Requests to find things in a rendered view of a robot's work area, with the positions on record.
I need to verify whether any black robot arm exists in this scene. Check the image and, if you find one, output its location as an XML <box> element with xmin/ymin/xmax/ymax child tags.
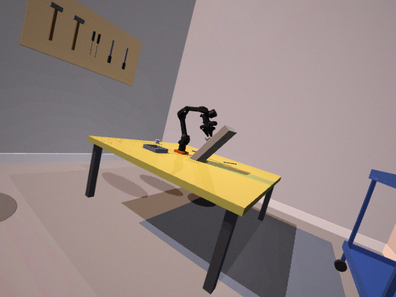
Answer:
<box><xmin>177</xmin><ymin>106</ymin><xmax>218</xmax><ymax>152</ymax></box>

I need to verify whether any peach rectangular panel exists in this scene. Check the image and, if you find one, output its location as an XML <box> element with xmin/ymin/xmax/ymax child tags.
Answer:
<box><xmin>190</xmin><ymin>125</ymin><xmax>237</xmax><ymax>160</ymax></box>

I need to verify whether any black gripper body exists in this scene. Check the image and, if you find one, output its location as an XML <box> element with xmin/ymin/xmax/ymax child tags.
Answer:
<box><xmin>200</xmin><ymin>119</ymin><xmax>215</xmax><ymax>130</ymax></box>

